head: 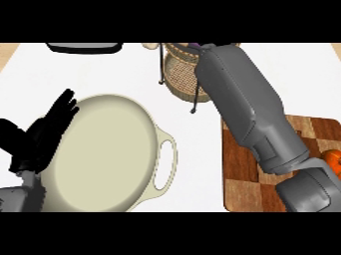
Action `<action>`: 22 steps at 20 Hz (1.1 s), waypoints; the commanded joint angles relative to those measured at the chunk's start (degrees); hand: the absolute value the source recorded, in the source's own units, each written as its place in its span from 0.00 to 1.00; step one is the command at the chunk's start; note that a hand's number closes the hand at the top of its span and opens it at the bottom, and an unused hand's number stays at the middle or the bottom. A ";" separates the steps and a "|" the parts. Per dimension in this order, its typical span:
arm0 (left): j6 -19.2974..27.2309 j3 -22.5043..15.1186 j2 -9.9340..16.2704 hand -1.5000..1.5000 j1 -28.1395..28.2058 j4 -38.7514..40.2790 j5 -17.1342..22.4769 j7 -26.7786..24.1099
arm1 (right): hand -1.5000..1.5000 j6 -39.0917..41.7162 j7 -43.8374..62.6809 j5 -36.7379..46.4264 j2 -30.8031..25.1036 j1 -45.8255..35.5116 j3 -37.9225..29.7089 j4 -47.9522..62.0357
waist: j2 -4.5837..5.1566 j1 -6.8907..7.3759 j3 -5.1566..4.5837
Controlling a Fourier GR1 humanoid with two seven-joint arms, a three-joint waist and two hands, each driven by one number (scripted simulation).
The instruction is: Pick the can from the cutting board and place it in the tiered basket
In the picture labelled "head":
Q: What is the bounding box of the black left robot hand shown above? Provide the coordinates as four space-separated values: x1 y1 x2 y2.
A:
0 88 81 175

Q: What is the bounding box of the cream pan with handle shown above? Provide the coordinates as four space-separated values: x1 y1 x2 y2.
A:
39 94 178 213

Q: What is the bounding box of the pale beige object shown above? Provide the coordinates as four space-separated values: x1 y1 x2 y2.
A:
140 42 162 51

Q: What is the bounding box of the dark grey appliance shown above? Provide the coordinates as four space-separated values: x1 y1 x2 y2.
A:
44 42 125 56

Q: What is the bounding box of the wicker tiered basket black frame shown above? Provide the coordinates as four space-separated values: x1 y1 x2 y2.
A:
158 42 240 115

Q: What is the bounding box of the checkered wooden cutting board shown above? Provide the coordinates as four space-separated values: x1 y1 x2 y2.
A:
220 114 341 213

